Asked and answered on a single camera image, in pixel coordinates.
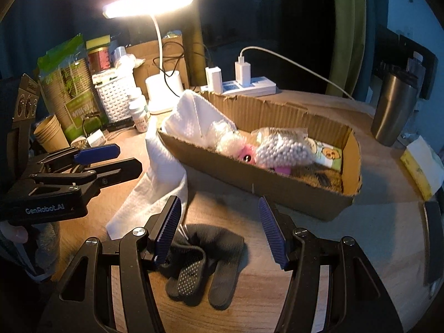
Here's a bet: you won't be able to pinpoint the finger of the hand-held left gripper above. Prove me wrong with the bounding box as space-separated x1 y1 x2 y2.
29 158 143 198
36 143 121 167

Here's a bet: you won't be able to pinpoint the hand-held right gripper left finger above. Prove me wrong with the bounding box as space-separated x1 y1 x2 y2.
42 196 183 333

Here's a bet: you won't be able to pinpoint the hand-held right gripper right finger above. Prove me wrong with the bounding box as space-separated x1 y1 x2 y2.
258 196 405 333

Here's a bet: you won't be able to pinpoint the grey dotted knit gloves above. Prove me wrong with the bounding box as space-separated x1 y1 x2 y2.
165 224 245 309

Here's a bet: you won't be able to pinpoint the cardboard box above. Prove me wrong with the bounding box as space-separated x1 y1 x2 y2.
158 90 363 221

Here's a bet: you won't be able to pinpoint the white towel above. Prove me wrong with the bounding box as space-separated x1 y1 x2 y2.
106 89 238 240

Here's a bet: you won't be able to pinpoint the brown plush toy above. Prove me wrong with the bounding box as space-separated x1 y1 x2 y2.
289 165 344 195

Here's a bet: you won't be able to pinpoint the bag of cotton swabs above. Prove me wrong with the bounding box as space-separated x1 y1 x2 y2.
251 127 314 169

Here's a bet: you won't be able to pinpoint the pink plush toy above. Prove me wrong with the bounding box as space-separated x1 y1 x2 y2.
239 144 292 175

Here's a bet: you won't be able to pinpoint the cartoon print tissue pack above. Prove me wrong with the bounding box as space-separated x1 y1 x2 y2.
305 138 344 171

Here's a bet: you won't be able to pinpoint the white fluffy plush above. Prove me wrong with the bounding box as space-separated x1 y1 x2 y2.
215 121 248 155

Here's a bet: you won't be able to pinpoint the person's left hand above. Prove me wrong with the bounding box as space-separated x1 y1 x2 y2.
0 222 29 244

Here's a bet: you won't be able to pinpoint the white tape roll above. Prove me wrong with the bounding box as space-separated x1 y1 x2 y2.
71 130 106 148

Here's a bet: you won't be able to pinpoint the small green jar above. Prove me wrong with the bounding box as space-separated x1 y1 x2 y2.
82 113 101 136

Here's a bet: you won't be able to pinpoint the small black tool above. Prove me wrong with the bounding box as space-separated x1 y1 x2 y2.
107 118 134 132

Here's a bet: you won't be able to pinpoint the stack of kraft paper cups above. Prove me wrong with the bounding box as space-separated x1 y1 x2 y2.
34 114 70 153

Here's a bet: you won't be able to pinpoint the small white bottle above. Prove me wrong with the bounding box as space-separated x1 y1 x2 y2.
128 95 148 118
133 113 151 133

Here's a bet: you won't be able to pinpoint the white woven basket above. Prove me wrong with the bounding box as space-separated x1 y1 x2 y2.
94 73 139 125

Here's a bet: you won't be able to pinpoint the bagged pack of paper cups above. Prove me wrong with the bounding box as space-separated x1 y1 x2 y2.
37 34 101 143

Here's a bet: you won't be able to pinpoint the red can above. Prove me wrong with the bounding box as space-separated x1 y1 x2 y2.
87 47 112 75

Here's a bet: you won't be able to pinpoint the white crumpled plastic bag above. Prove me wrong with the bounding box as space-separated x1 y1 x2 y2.
116 47 144 70

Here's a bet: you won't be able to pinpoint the brown cardboard sheet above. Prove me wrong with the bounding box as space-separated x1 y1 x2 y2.
125 35 190 89

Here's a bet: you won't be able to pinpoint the yellow green sponge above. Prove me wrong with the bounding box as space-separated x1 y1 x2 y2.
85 36 110 51

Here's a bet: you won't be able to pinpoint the white charger plug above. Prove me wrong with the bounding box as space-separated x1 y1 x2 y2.
235 60 251 85
206 66 223 93

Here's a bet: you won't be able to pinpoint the white power strip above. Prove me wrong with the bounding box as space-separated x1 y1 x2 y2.
200 77 277 97

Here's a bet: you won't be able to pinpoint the teal curtain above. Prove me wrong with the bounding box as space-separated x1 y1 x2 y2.
0 0 195 87

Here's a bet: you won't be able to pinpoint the white desk lamp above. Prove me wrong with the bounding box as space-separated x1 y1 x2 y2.
102 0 195 114

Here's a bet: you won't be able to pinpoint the yellow white tissue pack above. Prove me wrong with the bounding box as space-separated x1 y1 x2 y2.
400 136 444 200

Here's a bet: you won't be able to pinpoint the black phone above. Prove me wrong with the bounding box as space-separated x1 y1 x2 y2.
423 201 444 287

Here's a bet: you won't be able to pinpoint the stainless steel tumbler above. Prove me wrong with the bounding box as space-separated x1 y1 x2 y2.
370 71 418 147

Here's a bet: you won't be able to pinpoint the yellow curtain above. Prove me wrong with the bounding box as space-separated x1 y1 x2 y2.
326 0 368 91

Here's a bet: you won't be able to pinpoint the black computer monitor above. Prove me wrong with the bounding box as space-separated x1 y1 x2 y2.
375 24 438 99

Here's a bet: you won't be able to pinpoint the black lamp cable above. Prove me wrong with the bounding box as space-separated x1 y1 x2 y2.
161 40 188 91

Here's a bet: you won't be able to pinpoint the white charging cable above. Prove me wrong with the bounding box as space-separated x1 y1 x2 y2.
239 46 354 100

